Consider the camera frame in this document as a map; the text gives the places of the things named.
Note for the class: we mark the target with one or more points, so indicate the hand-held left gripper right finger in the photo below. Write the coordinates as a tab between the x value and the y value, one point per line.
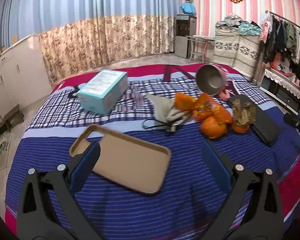
216	167

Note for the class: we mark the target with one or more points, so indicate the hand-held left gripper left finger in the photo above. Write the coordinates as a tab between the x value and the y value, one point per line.
86	165

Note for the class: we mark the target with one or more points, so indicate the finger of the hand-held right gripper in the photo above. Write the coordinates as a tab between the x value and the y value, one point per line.
296	125

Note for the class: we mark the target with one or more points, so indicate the tan phone case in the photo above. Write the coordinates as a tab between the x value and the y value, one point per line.
130	165

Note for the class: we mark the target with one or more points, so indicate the black flat case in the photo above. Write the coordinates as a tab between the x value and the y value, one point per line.
265	127

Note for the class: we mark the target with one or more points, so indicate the low dark media cabinet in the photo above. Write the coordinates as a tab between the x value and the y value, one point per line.
282	92

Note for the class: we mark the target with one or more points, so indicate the orange crumpled packet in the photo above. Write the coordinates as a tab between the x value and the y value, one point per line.
213	128

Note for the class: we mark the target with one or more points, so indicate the white lace cloth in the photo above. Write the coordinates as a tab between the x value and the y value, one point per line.
282	78

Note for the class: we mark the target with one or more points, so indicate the brown crumpled wrapper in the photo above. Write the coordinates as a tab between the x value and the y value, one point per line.
243	112

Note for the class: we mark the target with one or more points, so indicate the white printed box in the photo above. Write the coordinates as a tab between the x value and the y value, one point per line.
281	67

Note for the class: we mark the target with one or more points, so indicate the orange snack wrapper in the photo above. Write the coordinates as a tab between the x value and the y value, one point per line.
210	107

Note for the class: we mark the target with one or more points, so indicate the orange plastic bag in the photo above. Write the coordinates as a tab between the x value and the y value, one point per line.
185	101

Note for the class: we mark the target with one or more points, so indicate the teal cardboard box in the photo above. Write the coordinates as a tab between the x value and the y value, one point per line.
102	90

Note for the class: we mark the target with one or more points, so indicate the row of hanging clothes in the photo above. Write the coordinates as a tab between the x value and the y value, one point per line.
287	45

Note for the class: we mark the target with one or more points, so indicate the pink bowl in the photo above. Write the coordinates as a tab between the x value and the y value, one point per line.
210	81

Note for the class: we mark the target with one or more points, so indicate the green patterned cloth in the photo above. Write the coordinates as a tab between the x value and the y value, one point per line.
0	152

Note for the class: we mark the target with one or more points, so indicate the small wooden stool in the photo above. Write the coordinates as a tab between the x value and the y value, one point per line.
11	117

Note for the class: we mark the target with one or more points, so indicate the cabinet under patterned cloth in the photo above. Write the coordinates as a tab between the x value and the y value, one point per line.
233	50

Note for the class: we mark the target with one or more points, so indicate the pink hanging bag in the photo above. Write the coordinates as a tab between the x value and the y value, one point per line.
265	30

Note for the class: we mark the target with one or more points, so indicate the metal clothes rack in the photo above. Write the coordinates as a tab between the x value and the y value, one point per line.
287	20

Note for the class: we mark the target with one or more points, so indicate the white cabinet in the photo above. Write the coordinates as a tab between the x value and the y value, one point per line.
15	80

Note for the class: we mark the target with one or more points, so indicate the pile of folded clothes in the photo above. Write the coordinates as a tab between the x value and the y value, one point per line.
236	23

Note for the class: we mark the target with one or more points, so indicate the small metal table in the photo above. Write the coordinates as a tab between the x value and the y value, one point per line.
198	46

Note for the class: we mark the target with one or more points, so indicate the grey water dispenser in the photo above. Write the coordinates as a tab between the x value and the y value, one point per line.
183	37

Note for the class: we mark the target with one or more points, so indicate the blue and floral curtain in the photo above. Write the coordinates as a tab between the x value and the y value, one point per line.
95	30

